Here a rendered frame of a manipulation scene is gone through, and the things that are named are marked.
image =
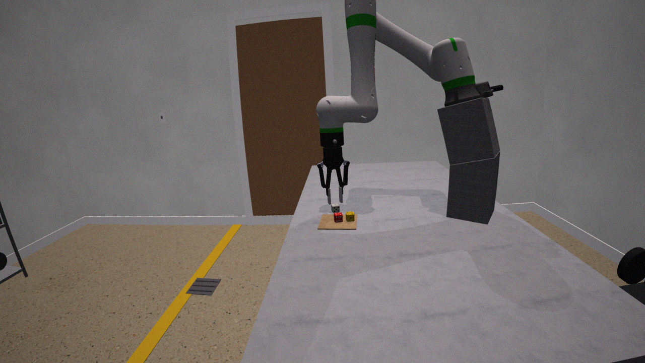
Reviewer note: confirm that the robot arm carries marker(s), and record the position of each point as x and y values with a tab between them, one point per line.
447	62

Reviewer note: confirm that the tan mat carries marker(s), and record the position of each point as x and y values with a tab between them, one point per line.
327	223

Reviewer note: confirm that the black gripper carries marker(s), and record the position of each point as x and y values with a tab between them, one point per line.
333	159

